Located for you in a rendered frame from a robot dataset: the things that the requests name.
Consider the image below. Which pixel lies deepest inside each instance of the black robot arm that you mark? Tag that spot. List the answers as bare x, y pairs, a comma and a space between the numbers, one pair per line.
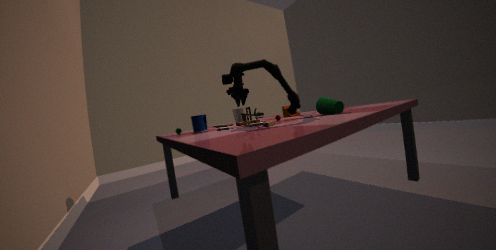
236, 75

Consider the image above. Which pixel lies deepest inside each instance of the green cup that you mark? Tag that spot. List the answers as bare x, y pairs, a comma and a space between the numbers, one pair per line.
326, 105

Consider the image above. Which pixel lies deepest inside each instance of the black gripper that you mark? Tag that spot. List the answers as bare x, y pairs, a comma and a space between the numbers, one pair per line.
241, 95

